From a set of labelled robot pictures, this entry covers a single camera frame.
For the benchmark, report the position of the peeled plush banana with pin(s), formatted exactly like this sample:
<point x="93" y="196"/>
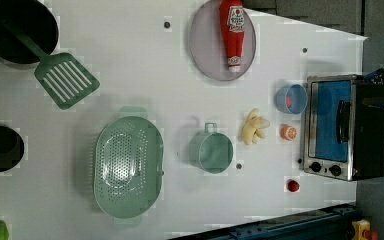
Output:
<point x="253" y="128"/>

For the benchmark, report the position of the silver black toaster oven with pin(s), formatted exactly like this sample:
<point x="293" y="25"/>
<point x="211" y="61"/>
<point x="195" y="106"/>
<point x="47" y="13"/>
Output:
<point x="343" y="138"/>

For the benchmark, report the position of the green measuring cup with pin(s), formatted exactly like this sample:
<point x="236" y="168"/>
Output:
<point x="211" y="150"/>

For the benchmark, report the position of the green oval colander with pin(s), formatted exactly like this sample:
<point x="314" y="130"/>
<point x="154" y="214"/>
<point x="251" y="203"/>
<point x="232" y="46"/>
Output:
<point x="128" y="161"/>

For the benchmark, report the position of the grey round plate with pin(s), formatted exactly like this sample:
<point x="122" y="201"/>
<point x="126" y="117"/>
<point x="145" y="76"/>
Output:
<point x="207" y="46"/>

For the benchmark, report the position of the orange half slice toy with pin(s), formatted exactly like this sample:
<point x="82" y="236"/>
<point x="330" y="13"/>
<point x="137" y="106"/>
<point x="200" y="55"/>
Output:
<point x="288" y="132"/>

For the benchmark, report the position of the red toy strawberry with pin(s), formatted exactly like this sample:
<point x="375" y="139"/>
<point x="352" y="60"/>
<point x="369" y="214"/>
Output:
<point x="288" y="102"/>

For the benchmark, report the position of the blue cup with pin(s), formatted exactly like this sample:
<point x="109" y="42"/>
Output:
<point x="297" y="93"/>

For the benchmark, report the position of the red ketchup bottle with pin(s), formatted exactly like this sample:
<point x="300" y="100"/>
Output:
<point x="232" y="25"/>

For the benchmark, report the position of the green slotted spatula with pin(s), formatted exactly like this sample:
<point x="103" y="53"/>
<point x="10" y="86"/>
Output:
<point x="61" y="75"/>

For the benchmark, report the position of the black frying pan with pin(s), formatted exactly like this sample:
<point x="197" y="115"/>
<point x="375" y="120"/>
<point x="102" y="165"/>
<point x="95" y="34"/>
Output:
<point x="31" y="18"/>

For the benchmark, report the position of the yellow red toy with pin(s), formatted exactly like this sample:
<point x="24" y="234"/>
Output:
<point x="363" y="231"/>

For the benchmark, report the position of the blue metal frame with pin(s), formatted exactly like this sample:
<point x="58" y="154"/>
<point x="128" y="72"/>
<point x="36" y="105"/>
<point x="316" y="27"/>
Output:
<point x="330" y="223"/>

